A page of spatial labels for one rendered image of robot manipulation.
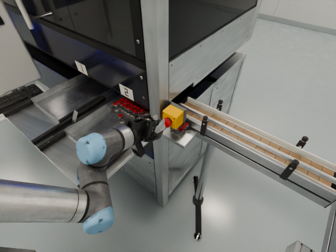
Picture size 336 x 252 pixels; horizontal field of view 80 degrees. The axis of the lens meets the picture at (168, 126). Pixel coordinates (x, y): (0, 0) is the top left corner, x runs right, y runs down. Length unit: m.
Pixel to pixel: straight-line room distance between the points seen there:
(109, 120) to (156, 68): 0.42
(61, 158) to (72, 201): 0.45
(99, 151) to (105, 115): 0.54
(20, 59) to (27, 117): 0.47
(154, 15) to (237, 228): 1.49
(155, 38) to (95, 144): 0.37
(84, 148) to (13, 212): 0.18
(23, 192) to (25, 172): 1.74
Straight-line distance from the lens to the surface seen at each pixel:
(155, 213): 1.68
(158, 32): 0.68
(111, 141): 0.56
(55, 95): 1.30
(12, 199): 0.48
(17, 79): 1.61
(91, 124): 1.03
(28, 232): 1.92
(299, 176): 0.88
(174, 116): 0.79
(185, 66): 0.89
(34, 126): 1.16
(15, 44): 1.55
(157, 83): 0.76
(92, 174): 0.60
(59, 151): 0.98
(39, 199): 0.49
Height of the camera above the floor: 1.58
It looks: 46 degrees down
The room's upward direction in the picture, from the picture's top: straight up
